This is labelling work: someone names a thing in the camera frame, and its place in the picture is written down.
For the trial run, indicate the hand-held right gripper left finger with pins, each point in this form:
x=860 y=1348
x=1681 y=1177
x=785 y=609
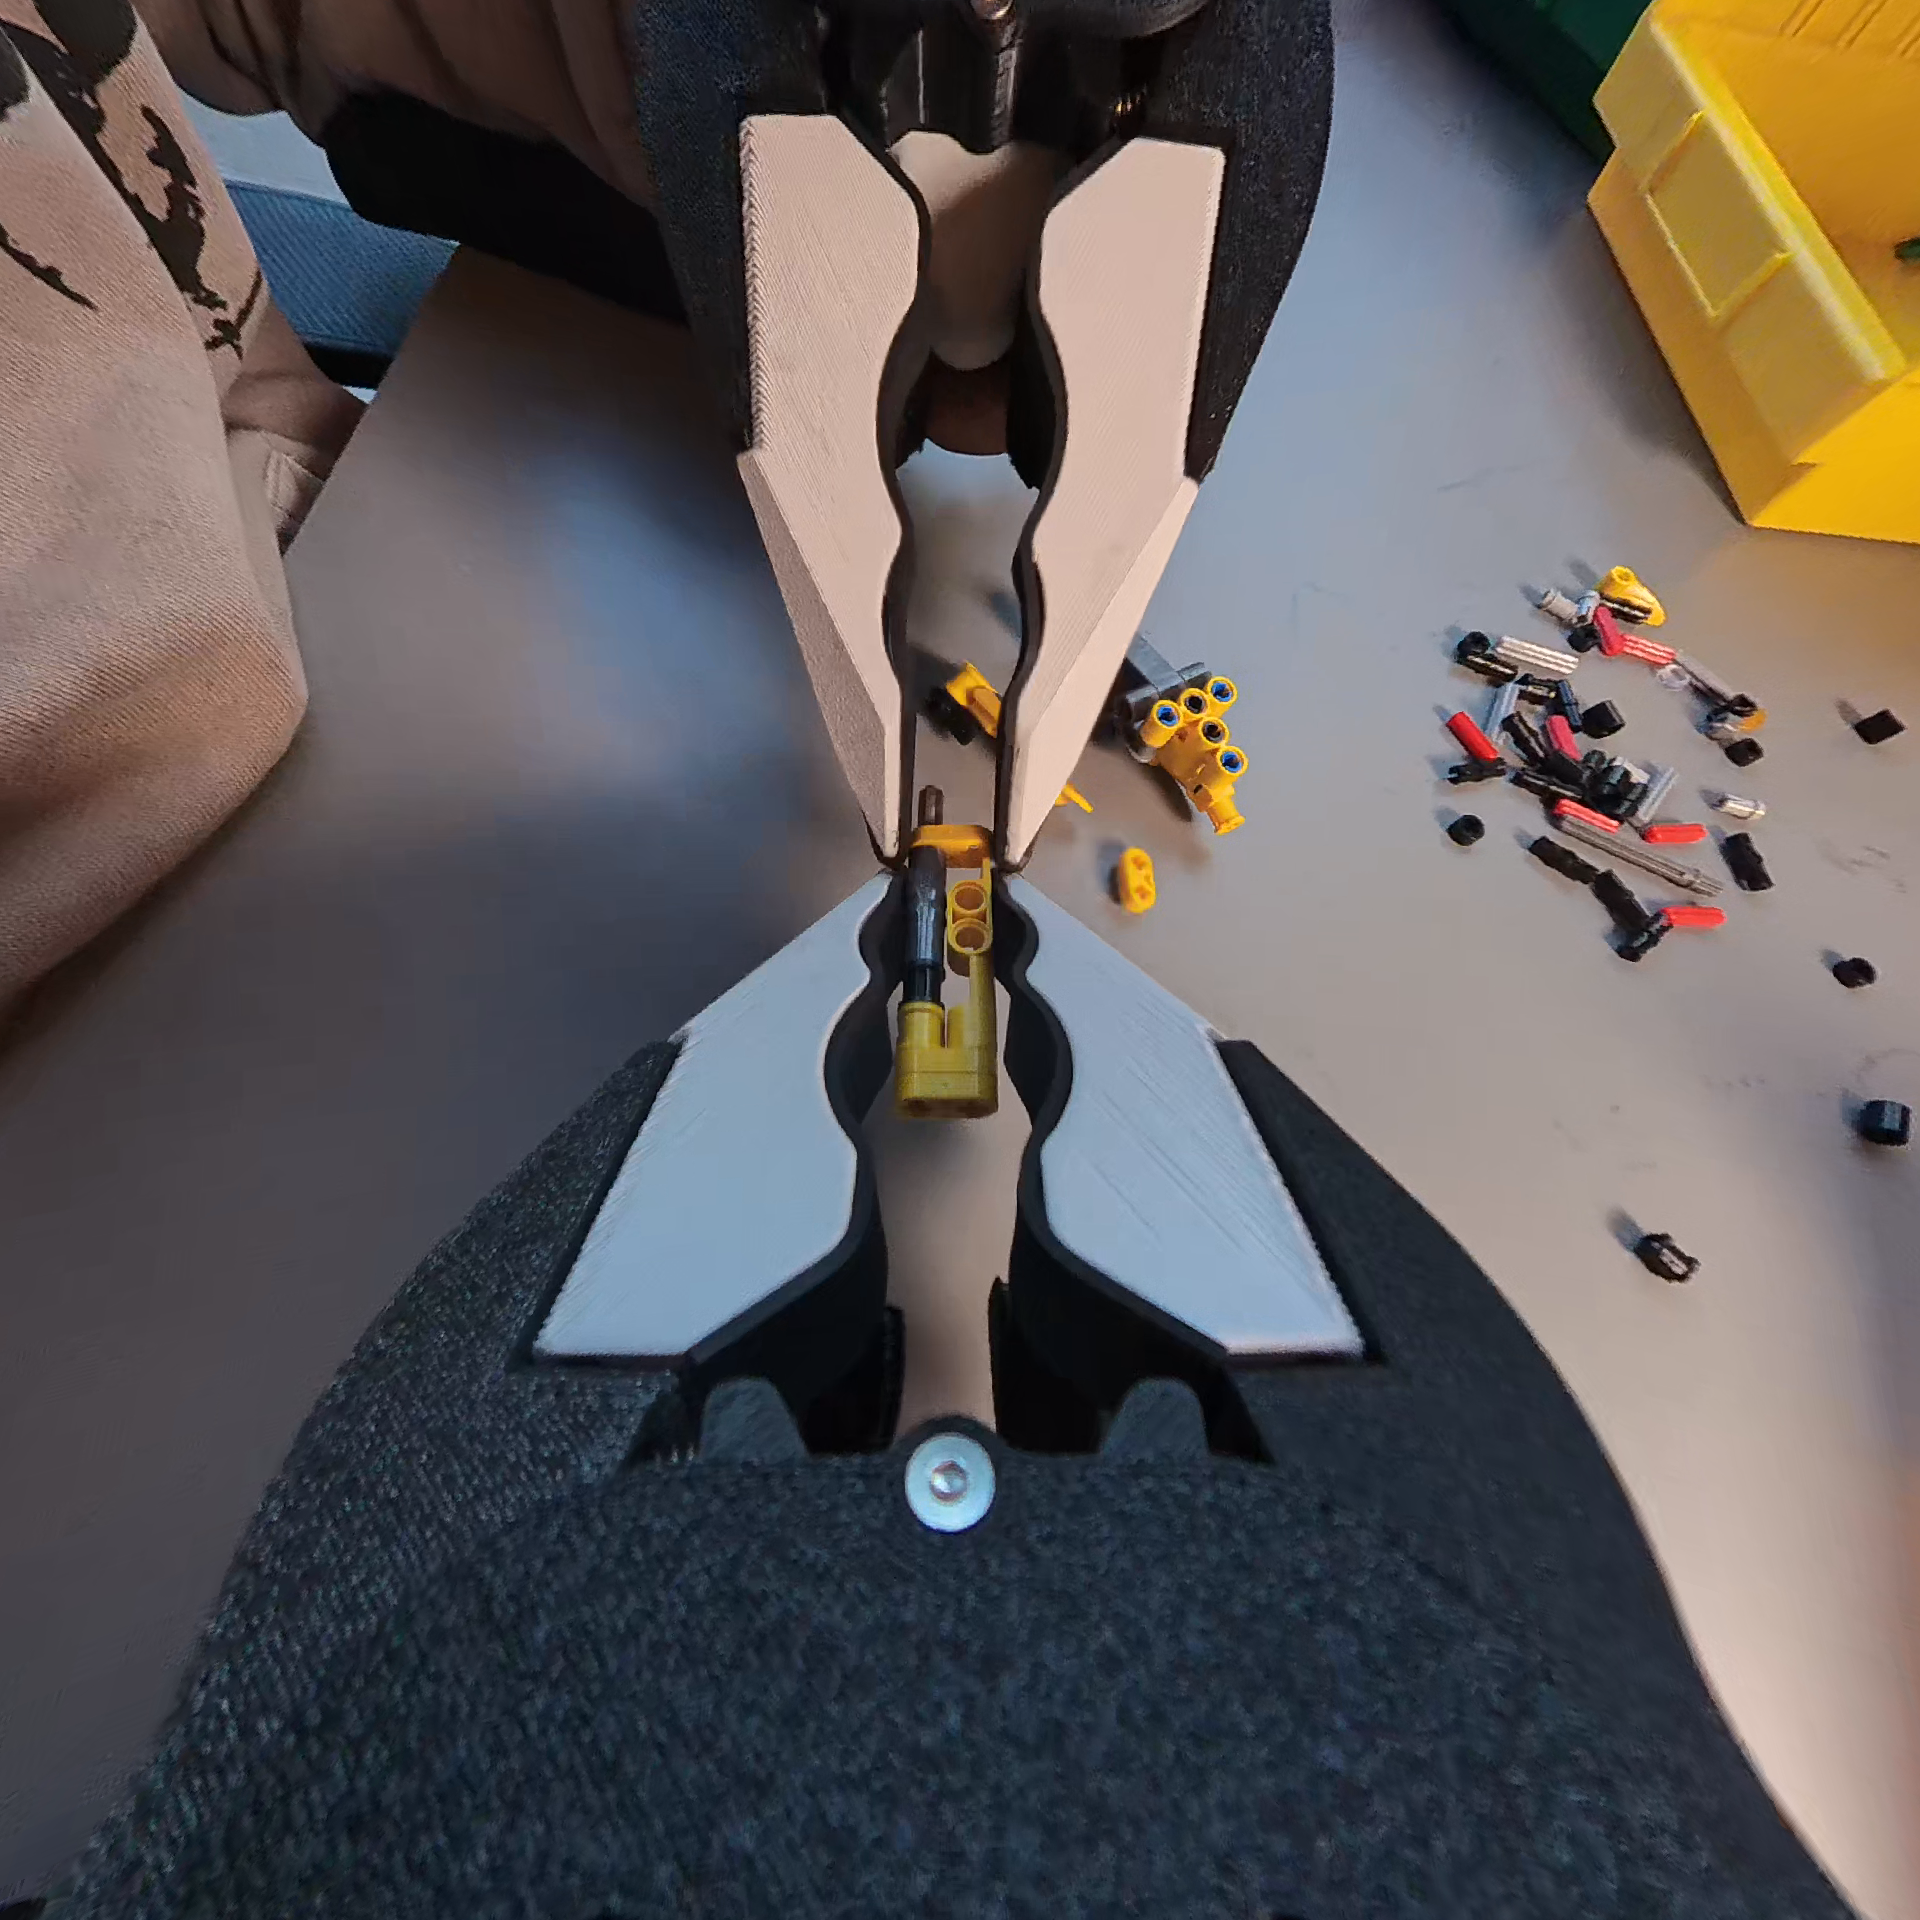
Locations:
x=707 y=1200

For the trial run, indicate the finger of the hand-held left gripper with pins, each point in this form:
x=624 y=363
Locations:
x=826 y=392
x=1124 y=392

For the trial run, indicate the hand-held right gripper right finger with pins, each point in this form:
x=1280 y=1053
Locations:
x=1200 y=1200

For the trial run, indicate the yellow brick arm piece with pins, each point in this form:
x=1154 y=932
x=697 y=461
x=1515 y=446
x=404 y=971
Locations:
x=947 y=1065

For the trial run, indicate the grey brick assembly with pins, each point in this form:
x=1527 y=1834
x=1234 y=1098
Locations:
x=1196 y=721

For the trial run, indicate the grey desk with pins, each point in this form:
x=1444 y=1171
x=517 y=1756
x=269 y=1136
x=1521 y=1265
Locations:
x=450 y=841

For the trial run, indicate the green plastic bin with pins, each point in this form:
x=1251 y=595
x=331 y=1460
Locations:
x=1545 y=26

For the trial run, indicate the small yellow connector piece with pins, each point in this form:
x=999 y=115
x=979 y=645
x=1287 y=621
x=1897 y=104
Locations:
x=1139 y=881

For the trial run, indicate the yellow angled brick piece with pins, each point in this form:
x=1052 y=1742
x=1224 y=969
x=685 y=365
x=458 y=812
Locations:
x=967 y=707

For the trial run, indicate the black armrest pad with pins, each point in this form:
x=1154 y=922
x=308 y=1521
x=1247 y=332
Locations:
x=511 y=211

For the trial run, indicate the yellow plastic bin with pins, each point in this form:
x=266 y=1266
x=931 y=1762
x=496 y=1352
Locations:
x=1771 y=300

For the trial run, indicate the scattered small building pieces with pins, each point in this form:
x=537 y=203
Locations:
x=1576 y=737

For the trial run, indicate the person's beige sweatshirt torso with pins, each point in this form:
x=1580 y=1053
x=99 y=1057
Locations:
x=121 y=539

